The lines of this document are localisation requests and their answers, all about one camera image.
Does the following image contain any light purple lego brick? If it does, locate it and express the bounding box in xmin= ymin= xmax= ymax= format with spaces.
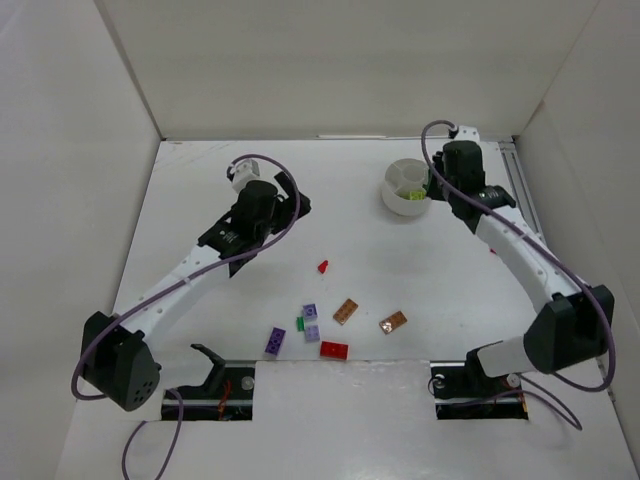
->
xmin=301 ymin=303 xmax=318 ymax=321

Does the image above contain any dark purple lego brick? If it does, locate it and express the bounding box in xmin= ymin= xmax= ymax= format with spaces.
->
xmin=264 ymin=327 xmax=286 ymax=357

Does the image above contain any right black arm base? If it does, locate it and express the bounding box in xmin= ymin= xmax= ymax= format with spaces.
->
xmin=427 ymin=354 xmax=528 ymax=421

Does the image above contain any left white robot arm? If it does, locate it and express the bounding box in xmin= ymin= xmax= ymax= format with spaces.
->
xmin=74 ymin=170 xmax=311 ymax=412

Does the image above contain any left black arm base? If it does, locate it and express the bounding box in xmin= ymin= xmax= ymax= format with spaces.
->
xmin=158 ymin=344 xmax=256 ymax=422

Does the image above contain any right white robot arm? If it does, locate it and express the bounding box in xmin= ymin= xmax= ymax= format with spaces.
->
xmin=428 ymin=140 xmax=614 ymax=378

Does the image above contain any white round divided container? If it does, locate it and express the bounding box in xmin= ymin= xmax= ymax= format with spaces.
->
xmin=380 ymin=158 xmax=431 ymax=218

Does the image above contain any small red lego piece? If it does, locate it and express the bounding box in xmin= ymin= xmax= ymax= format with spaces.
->
xmin=317 ymin=260 xmax=329 ymax=274

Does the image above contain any pale lavender lego brick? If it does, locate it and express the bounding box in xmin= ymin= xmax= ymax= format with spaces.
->
xmin=304 ymin=324 xmax=321 ymax=343

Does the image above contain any red rectangular lego brick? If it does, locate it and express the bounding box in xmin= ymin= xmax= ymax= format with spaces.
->
xmin=320 ymin=341 xmax=349 ymax=361

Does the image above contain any brown orange lego plate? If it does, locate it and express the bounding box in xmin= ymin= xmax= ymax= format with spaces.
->
xmin=379 ymin=311 xmax=408 ymax=335

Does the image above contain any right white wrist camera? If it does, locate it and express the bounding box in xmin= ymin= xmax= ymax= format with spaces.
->
xmin=448 ymin=125 xmax=480 ymax=143

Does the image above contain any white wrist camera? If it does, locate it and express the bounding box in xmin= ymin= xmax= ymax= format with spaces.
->
xmin=448 ymin=125 xmax=480 ymax=143
xmin=226 ymin=158 xmax=260 ymax=194

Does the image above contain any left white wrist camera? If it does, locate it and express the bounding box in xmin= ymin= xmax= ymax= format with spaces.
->
xmin=226 ymin=158 xmax=260 ymax=194

